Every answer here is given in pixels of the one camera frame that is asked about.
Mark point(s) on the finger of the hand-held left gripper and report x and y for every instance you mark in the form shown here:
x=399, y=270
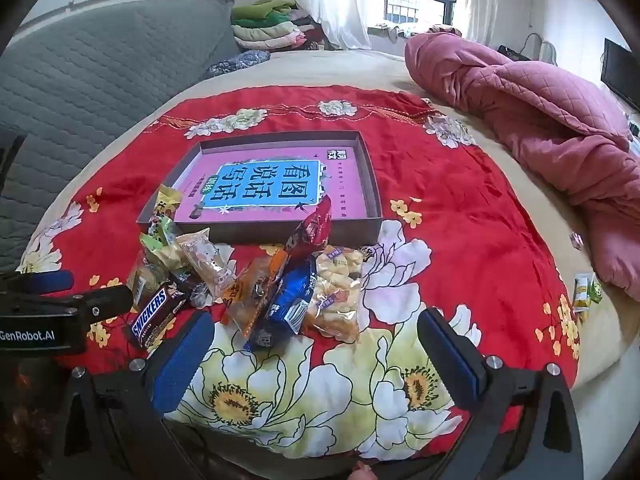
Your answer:
x=107, y=302
x=50, y=280

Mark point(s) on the black television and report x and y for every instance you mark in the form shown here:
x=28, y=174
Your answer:
x=620, y=72

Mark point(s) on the blue snack packet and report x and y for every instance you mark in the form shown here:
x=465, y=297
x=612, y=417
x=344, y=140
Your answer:
x=282, y=310

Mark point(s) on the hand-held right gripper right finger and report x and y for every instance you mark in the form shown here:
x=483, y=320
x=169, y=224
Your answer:
x=457, y=360

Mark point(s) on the yellow white snack packet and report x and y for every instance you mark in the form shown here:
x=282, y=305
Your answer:
x=581, y=300

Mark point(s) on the stack of folded clothes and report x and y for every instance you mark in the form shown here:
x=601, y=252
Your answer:
x=265, y=25

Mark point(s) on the black box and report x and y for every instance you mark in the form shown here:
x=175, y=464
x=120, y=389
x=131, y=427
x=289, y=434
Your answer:
x=511, y=53

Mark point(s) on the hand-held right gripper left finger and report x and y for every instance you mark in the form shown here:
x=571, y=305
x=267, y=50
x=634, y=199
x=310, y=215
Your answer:
x=185, y=360

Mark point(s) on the grey quilted headboard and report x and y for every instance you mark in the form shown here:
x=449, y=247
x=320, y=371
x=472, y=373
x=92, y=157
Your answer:
x=100, y=85

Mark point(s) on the white sheer curtain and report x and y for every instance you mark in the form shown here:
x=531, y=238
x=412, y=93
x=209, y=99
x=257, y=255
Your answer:
x=475, y=0
x=330, y=0

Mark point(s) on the green packet with round cookies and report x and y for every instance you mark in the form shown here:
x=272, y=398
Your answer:
x=167, y=255

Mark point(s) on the orange snack packet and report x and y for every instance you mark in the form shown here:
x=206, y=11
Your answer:
x=247, y=305

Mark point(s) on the blue floral cloth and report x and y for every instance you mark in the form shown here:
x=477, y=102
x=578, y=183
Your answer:
x=235, y=63

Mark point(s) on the red floral blanket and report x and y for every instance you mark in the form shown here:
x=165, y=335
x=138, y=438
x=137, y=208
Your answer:
x=450, y=185

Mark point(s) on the red snack packet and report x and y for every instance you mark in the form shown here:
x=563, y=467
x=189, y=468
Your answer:
x=312, y=232

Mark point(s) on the pink book with blue label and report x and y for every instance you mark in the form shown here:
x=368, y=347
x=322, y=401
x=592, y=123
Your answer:
x=260, y=185

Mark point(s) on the clear rice cracker packet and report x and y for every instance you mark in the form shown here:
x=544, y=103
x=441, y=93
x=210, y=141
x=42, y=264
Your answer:
x=335, y=300

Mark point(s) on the purple shallow box tray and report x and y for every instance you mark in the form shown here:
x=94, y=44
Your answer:
x=250, y=234

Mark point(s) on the gold round cookie packet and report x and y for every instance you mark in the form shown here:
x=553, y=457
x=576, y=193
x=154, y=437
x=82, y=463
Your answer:
x=142, y=280

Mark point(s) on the brown chocolate bar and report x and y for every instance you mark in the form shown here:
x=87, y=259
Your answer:
x=150, y=317

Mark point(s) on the small green snack packet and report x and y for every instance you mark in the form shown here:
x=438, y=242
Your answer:
x=596, y=291

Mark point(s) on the dark chocolate cake packet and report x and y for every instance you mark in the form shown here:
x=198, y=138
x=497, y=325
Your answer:
x=197, y=294

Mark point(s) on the small pink white wrapper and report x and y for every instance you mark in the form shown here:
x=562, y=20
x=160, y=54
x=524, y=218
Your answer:
x=577, y=241

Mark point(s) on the patterned cloth on windowsill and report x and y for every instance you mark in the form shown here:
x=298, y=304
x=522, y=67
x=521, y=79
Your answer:
x=435, y=30

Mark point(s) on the pink quilted duvet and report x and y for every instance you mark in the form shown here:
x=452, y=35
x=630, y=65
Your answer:
x=540, y=110

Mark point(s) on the clear brown pastry packet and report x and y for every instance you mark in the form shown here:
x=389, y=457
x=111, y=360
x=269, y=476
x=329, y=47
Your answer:
x=205, y=260

